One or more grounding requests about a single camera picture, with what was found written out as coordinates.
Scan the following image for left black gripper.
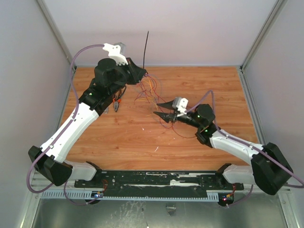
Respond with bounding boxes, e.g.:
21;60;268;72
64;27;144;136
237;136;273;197
109;57;147;95

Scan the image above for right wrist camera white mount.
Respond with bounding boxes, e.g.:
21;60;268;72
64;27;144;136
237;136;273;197
172;97;188;115

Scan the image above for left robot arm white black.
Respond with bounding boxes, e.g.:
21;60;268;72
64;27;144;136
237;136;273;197
28;57;147;188

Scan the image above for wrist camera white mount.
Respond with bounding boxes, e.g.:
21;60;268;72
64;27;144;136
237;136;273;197
103;42;128;66
172;97;188;115

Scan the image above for orange black pliers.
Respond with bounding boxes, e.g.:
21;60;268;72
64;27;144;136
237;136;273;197
113;95;122;112

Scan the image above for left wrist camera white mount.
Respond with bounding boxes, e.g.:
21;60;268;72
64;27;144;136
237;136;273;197
103;42;128;66

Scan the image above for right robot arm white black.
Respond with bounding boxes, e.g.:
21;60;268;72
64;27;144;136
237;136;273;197
155;97;293;195

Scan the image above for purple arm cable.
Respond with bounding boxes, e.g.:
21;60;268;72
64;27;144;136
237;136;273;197
185;89;304;209
26;44;105;206

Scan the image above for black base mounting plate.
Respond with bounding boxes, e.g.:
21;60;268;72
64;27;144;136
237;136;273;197
75;170;244;197

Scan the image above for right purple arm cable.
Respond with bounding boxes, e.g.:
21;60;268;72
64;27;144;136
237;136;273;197
185;89;304;209

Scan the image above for black zip tie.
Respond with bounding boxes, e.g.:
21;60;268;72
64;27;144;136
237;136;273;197
142;31;150;69

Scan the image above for grey slotted cable duct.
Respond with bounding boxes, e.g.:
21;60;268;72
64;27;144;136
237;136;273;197
40;189;219;202

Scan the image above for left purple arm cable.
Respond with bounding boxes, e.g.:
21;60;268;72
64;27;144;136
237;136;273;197
26;44;105;206

